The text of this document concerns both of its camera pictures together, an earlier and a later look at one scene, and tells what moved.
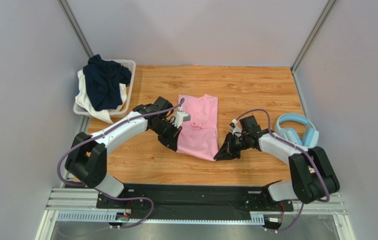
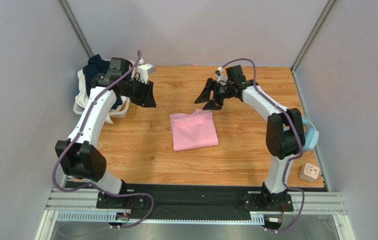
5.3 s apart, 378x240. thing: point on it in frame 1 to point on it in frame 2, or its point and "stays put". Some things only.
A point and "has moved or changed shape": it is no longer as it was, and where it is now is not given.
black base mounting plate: [192, 202] stays put
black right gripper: [234, 146] to [218, 91]
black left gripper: [171, 141] to [146, 98]
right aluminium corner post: [312, 36] stays put
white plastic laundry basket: [131, 65] stays put
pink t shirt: [198, 137] has moved or changed shape
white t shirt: [83, 102] stays put
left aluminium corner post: [76, 28] stays put
